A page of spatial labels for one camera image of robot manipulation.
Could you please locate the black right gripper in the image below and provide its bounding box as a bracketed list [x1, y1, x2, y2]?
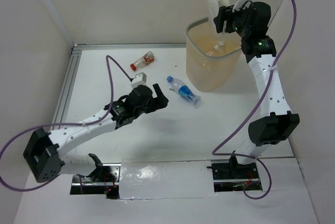
[212, 1, 251, 38]

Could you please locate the blue label plastic bottle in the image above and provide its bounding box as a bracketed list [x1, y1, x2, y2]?
[166, 76, 200, 107]

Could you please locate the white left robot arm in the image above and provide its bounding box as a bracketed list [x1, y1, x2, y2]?
[23, 84, 169, 183]

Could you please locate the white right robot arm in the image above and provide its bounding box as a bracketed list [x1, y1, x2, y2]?
[214, 1, 300, 178]

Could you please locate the beige ribbed plastic bin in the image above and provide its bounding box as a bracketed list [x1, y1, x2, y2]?
[186, 17, 242, 92]

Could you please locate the red cap small bottle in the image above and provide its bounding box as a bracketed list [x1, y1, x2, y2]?
[130, 51, 155, 72]

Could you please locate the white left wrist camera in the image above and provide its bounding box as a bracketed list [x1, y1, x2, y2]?
[131, 72, 147, 88]

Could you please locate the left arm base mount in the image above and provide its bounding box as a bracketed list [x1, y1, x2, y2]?
[70, 153, 121, 199]

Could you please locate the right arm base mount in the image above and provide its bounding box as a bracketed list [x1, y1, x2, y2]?
[206, 158, 262, 192]

